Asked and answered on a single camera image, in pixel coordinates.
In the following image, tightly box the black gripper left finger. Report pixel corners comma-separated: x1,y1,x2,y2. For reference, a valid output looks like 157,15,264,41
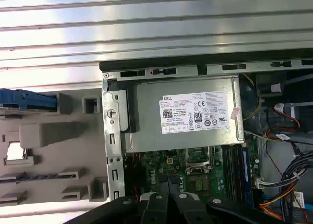
70,176,170,224

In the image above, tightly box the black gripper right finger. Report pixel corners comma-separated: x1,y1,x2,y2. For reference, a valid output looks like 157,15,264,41
170,176,290,224

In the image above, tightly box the metal socket cover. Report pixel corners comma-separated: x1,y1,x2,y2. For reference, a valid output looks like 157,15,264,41
188,175,211,193

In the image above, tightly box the green Dell motherboard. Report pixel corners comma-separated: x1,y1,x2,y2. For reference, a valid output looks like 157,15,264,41
124,138,260,207

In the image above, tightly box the CPU socket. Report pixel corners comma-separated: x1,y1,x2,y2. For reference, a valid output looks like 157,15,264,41
185,145,216,176

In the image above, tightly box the black RAM slot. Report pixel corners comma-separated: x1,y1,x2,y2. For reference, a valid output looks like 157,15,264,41
234,145,242,202
229,145,235,202
223,145,229,200

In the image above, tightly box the blue RAM stick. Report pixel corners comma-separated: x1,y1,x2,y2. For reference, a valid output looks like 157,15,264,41
0,172,74,183
241,145,254,206

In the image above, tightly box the open black PC case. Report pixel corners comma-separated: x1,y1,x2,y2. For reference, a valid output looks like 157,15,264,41
99,46,313,224

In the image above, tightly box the silver Dell power supply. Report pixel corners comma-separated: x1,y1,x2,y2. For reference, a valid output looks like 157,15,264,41
121,74,245,153

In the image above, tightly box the shiny square CPU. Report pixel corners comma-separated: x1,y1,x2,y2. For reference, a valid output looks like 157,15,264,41
7,142,27,160

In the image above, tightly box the orange wire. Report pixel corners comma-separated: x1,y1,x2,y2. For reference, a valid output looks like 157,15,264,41
259,184,313,220

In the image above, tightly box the black wire bundle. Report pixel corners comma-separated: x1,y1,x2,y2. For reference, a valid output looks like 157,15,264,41
278,155,313,224

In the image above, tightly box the yellow wire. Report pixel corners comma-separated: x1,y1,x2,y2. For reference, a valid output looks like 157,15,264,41
241,73,260,127

